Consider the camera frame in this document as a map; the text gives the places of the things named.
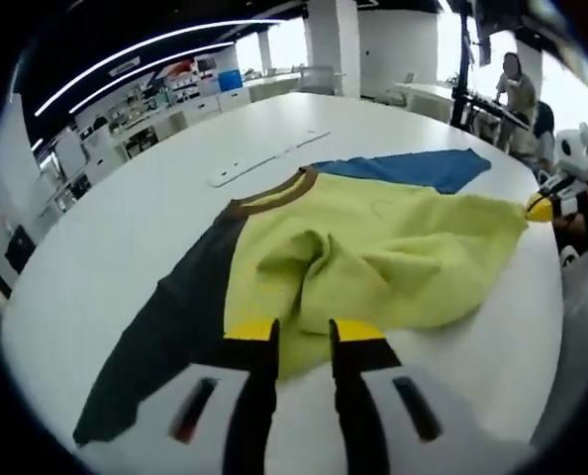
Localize white square pillar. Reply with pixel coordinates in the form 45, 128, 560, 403
0, 98, 43, 278
303, 0, 362, 98

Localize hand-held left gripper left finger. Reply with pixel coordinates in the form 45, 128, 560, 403
104, 319, 282, 475

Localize blue bin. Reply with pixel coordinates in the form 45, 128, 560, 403
218, 69, 245, 92

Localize grey office chair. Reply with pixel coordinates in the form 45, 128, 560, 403
298, 65, 337, 96

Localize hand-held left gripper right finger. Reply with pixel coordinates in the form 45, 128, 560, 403
328, 318, 519, 475

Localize yellow blue grey garment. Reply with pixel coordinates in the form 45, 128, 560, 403
71, 147, 532, 449

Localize black box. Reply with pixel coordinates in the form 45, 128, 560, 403
4, 224, 38, 274

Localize white counter cabinet row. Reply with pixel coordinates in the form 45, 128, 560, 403
75, 86, 253, 175

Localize white board panel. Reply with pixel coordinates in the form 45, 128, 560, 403
55, 130, 85, 172

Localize long ceiling light strip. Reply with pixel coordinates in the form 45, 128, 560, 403
69, 42, 237, 116
33, 19, 283, 118

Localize white template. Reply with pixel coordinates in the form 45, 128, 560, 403
206, 129, 333, 189

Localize black monitor stand pole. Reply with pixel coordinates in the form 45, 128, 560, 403
448, 0, 474, 131

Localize white desk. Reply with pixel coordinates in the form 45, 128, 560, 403
394, 80, 456, 123

